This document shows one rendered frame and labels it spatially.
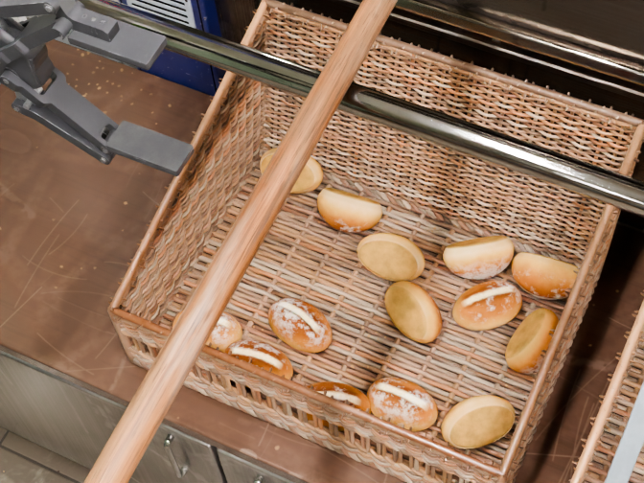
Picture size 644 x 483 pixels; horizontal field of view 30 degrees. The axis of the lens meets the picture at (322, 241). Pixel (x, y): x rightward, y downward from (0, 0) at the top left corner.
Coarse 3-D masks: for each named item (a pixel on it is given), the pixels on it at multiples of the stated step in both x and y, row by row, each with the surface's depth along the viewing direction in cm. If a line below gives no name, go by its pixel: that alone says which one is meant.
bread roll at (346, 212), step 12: (324, 192) 174; (336, 192) 173; (324, 204) 173; (336, 204) 172; (348, 204) 171; (360, 204) 171; (372, 204) 172; (324, 216) 174; (336, 216) 172; (348, 216) 172; (360, 216) 172; (372, 216) 172; (336, 228) 174; (348, 228) 173; (360, 228) 173
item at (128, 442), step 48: (384, 0) 117; (336, 48) 115; (336, 96) 112; (288, 144) 109; (288, 192) 108; (240, 240) 104; (192, 336) 99; (144, 384) 97; (144, 432) 95; (96, 480) 93
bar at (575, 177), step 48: (96, 0) 124; (192, 48) 120; (240, 48) 119; (384, 96) 115; (480, 144) 112; (528, 144) 111; (576, 192) 110; (624, 192) 108; (624, 432) 113; (624, 480) 114
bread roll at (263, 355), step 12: (228, 348) 163; (240, 348) 161; (252, 348) 161; (264, 348) 161; (276, 348) 163; (252, 360) 160; (264, 360) 160; (276, 360) 160; (288, 360) 163; (276, 372) 160; (288, 372) 161
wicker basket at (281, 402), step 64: (320, 64) 169; (448, 64) 159; (256, 128) 179; (384, 128) 171; (512, 128) 161; (576, 128) 156; (640, 128) 151; (192, 192) 165; (384, 192) 179; (448, 192) 173; (512, 192) 168; (192, 256) 174; (256, 256) 175; (320, 256) 175; (576, 256) 170; (128, 320) 155; (256, 320) 169; (384, 320) 168; (448, 320) 168; (512, 320) 167; (576, 320) 159; (192, 384) 164; (256, 384) 153; (448, 384) 163; (512, 384) 162; (384, 448) 151; (448, 448) 142; (512, 448) 141
